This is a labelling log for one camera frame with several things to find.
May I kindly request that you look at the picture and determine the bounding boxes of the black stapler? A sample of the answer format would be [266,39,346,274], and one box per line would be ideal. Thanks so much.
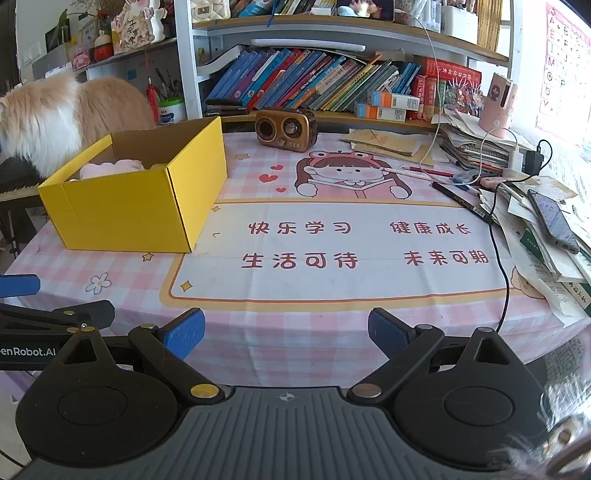
[204,98,250,117]

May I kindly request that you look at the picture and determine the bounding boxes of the white pink figurine ornament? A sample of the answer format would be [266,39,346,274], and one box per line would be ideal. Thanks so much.
[112,0,167,52]

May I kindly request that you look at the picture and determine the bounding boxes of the white quilted handbag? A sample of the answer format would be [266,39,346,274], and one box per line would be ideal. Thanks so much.
[190,0,232,19]

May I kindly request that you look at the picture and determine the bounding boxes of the green plant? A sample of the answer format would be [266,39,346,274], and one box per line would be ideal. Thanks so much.
[55,9,77,47]

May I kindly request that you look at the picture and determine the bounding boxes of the white green pen cup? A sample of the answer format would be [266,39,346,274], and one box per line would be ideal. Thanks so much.
[158,98,187,125]

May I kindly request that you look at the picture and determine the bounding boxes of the black pen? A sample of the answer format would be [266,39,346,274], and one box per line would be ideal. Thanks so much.
[431,181,494,223]

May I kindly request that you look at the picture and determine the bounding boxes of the bunch of pens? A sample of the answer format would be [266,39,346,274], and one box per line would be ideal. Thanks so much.
[152,68,184,100]

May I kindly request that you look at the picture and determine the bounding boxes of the pile of papers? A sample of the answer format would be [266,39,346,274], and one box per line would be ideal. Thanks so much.
[434,111,591,328]

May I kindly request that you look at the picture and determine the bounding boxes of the white cable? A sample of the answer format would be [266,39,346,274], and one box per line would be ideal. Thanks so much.
[394,11,522,178]

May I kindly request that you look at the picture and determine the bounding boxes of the wall poster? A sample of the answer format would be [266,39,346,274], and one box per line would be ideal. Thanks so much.
[536,2,591,139]

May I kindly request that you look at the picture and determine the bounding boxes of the row of blue books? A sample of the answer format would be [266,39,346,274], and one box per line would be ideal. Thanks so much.
[205,47,421,112]

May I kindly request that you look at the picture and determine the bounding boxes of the black cable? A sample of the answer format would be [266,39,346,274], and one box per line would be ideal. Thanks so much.
[488,138,555,333]

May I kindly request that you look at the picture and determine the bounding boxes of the row of colourful books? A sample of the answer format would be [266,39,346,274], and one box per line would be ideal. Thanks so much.
[231,0,338,17]

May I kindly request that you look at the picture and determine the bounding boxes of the brown retro radio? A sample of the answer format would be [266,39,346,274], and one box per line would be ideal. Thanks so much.
[255,108,317,153]

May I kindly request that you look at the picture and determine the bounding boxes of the white pen holder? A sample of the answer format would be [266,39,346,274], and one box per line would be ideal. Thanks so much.
[441,4,478,40]

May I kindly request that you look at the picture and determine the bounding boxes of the thick red dictionary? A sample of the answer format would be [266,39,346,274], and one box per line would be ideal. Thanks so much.
[425,58,482,81]

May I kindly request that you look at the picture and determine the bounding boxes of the clear pen cup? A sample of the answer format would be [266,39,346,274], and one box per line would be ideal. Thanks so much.
[406,0,443,33]

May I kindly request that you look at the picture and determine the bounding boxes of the smartphone showing video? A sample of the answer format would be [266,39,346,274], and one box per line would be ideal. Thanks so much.
[336,0,397,21]

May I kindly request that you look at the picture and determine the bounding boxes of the yellow cardboard box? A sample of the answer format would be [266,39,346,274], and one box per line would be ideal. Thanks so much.
[38,116,228,254]

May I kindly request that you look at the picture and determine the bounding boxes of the red white doll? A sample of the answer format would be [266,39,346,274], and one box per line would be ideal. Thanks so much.
[93,30,115,63]

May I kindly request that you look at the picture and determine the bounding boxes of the brown paper envelopes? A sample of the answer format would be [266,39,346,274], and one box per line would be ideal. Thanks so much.
[342,128,435,168]

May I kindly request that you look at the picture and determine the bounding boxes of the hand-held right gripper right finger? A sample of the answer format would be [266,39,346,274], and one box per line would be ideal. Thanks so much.
[347,308,518,401]

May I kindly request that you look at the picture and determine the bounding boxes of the pink checked printed tablecloth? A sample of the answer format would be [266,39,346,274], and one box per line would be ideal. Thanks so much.
[0,131,578,402]

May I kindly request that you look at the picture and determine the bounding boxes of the pink plush toy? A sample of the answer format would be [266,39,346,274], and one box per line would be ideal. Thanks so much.
[79,158,144,181]

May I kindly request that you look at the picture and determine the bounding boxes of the row of yellow books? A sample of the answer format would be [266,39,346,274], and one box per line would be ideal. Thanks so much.
[475,0,504,52]

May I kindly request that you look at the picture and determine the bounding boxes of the dark smartphone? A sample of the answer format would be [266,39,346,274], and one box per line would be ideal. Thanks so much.
[526,188,581,254]

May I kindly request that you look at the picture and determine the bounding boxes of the white light bar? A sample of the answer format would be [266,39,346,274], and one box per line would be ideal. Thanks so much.
[250,38,366,53]

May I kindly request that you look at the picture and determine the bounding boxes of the orange blue white box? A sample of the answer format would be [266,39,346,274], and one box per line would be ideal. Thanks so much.
[355,102,408,121]
[372,91,422,110]

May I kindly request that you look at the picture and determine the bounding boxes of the black piano keyboard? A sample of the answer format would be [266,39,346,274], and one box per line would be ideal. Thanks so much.
[0,157,47,204]

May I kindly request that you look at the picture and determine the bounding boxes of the black photo frame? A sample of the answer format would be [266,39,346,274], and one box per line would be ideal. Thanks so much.
[44,21,70,51]

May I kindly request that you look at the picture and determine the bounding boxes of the row of acrylic charms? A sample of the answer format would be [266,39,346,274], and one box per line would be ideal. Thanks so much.
[443,76,485,115]

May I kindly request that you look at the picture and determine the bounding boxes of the fluffy orange white cat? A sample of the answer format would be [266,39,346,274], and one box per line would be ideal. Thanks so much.
[0,73,158,178]

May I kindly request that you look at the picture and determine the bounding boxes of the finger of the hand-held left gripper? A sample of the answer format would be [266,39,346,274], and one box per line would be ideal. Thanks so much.
[0,300,115,331]
[0,274,41,298]

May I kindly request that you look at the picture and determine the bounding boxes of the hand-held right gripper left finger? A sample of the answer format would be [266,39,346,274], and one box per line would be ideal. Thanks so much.
[55,308,232,401]

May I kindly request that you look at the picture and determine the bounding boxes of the red white pen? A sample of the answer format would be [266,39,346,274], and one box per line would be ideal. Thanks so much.
[385,167,454,178]

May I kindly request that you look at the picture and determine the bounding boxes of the white bookshelf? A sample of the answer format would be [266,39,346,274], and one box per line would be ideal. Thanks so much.
[174,0,525,130]

